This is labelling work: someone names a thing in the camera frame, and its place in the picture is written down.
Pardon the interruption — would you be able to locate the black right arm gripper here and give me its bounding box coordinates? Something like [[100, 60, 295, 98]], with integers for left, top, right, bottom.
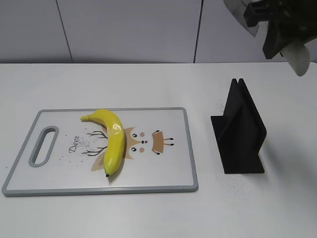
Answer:
[[244, 0, 317, 60]]

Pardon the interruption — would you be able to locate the yellow plastic banana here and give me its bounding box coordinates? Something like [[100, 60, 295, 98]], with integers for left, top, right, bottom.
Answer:
[[80, 109, 125, 177]]

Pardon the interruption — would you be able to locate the black knife stand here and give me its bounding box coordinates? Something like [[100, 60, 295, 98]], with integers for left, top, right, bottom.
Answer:
[[211, 78, 266, 174]]

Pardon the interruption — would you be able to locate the grey-rimmed deer cutting board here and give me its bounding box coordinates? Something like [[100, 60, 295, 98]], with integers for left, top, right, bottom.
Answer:
[[2, 107, 199, 197]]

